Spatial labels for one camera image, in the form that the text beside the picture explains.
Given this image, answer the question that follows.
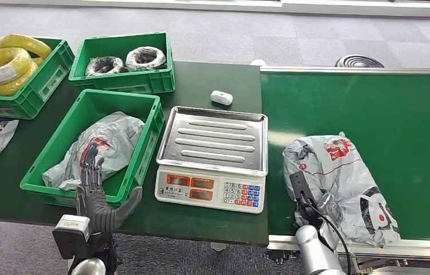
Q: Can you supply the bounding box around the green conveyor belt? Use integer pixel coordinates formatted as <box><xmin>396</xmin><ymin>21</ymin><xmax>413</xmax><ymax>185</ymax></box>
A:
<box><xmin>260</xmin><ymin>66</ymin><xmax>430</xmax><ymax>275</ymax></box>

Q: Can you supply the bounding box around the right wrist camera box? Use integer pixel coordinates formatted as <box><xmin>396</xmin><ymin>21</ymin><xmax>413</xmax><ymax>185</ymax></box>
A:
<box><xmin>289</xmin><ymin>171</ymin><xmax>321</xmax><ymax>229</ymax></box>

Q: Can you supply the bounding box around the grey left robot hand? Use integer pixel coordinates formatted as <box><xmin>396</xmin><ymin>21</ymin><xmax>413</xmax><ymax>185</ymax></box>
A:
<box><xmin>75</xmin><ymin>144</ymin><xmax>143</xmax><ymax>234</ymax></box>

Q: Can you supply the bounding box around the grey courier bag, red print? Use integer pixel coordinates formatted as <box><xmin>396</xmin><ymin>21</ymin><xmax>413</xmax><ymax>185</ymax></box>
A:
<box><xmin>42</xmin><ymin>111</ymin><xmax>146</xmax><ymax>192</ymax></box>

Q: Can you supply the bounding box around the small white rounded device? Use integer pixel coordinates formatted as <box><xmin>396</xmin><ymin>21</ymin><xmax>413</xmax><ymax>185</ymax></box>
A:
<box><xmin>210</xmin><ymin>89</ymin><xmax>234</xmax><ymax>107</ymax></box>

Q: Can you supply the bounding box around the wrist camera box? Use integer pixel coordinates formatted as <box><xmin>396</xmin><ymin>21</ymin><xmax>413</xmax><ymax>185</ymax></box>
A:
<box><xmin>52</xmin><ymin>214</ymin><xmax>92</xmax><ymax>261</ymax></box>
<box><xmin>289</xmin><ymin>171</ymin><xmax>321</xmax><ymax>229</ymax></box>

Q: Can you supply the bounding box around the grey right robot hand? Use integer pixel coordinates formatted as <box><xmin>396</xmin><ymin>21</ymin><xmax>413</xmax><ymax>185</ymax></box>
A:
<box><xmin>315</xmin><ymin>192</ymin><xmax>344</xmax><ymax>229</ymax></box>

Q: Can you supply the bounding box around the white electronic scale, steel tray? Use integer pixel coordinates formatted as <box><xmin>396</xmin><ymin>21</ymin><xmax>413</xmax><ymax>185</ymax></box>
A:
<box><xmin>154</xmin><ymin>105</ymin><xmax>269</xmax><ymax>215</ymax></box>

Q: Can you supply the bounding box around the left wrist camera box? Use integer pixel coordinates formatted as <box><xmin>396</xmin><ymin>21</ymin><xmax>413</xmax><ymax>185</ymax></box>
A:
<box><xmin>52</xmin><ymin>214</ymin><xmax>92</xmax><ymax>261</ymax></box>

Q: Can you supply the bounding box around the black ribbed round base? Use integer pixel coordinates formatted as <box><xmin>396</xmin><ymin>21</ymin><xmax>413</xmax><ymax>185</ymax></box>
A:
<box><xmin>334</xmin><ymin>54</ymin><xmax>385</xmax><ymax>69</ymax></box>

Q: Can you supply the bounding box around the green plastic crate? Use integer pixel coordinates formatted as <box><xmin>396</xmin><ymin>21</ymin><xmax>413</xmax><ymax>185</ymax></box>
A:
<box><xmin>0</xmin><ymin>37</ymin><xmax>76</xmax><ymax>121</ymax></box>
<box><xmin>68</xmin><ymin>32</ymin><xmax>176</xmax><ymax>95</ymax></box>
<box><xmin>19</xmin><ymin>88</ymin><xmax>166</xmax><ymax>209</ymax></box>

